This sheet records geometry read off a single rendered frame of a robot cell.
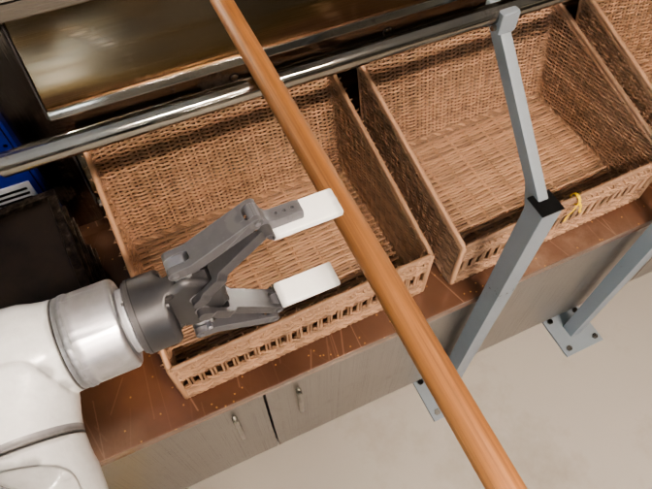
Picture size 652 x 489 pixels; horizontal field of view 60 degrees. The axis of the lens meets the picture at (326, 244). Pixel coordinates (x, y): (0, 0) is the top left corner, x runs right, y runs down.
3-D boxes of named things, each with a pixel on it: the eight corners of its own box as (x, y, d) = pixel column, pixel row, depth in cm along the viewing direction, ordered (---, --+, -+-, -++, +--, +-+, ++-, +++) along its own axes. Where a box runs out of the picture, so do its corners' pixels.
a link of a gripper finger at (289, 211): (245, 224, 51) (242, 205, 48) (298, 206, 52) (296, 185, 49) (251, 237, 50) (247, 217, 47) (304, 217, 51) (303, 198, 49)
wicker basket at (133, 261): (117, 222, 134) (74, 142, 110) (330, 144, 147) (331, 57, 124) (182, 406, 110) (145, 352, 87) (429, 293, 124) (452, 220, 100)
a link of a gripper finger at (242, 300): (204, 311, 54) (196, 320, 55) (288, 312, 62) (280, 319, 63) (191, 279, 56) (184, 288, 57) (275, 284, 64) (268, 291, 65)
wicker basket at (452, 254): (346, 142, 147) (350, 55, 124) (522, 77, 161) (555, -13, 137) (448, 290, 124) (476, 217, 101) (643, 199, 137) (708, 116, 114)
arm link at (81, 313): (79, 322, 58) (135, 301, 60) (98, 402, 54) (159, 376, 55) (41, 279, 51) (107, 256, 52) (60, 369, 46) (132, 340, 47)
